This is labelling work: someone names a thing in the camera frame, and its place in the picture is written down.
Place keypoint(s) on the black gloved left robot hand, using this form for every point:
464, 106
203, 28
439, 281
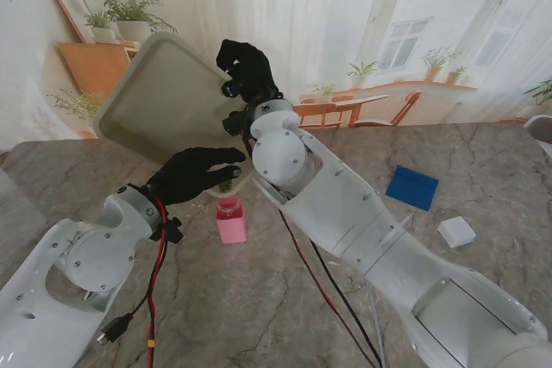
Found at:
190, 174

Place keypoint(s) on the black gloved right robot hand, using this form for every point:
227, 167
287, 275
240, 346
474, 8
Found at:
252, 70

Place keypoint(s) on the pink square jar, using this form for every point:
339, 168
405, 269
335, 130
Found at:
231, 228

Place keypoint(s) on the cream baking tray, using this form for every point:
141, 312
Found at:
164, 101

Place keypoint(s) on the blue scraper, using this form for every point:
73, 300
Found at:
412, 189

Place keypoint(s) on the white square jar lid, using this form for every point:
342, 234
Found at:
456, 232

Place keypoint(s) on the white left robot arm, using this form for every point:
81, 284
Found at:
64, 277

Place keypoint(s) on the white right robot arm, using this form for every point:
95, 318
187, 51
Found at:
366, 230

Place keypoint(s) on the scattered green beans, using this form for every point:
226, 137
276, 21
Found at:
225, 187

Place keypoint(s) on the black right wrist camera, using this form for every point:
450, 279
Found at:
233, 123

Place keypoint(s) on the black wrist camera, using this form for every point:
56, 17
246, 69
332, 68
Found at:
171, 230
233, 123

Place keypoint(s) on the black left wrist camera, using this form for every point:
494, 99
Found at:
171, 230

